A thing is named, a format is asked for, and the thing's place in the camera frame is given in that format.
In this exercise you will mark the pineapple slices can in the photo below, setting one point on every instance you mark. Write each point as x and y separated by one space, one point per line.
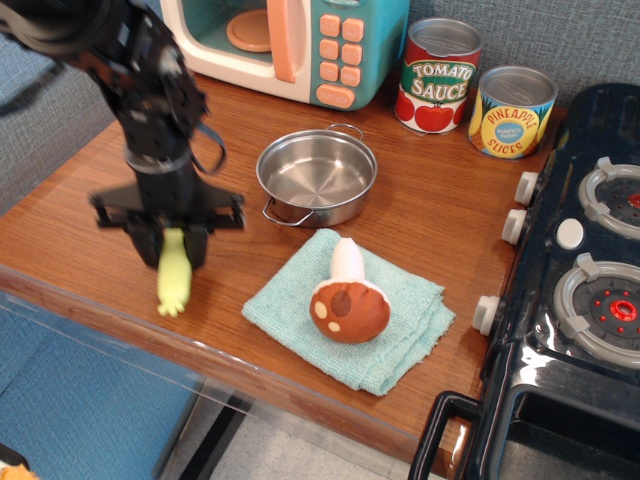
512 108

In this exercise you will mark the spoon with yellow-green handle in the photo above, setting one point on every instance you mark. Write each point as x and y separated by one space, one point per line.
174 274

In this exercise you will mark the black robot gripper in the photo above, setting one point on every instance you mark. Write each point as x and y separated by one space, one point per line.
168 197

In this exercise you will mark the light blue cloth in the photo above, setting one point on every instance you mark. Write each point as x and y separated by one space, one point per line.
418 320

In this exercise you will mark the black toy stove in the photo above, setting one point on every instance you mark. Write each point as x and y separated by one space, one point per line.
560 397

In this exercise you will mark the plush brown mushroom toy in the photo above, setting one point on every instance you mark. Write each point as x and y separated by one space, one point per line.
347 307

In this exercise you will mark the stainless steel pan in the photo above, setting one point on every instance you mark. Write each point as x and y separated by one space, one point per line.
317 178

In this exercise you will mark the tomato sauce can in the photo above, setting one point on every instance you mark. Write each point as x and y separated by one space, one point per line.
440 63

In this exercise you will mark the toy microwave teal and cream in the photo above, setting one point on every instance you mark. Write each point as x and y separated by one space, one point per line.
334 54

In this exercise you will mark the orange object bottom left corner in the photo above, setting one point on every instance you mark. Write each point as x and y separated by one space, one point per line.
14 466

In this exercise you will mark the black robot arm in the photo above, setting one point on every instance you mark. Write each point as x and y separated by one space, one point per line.
128 51

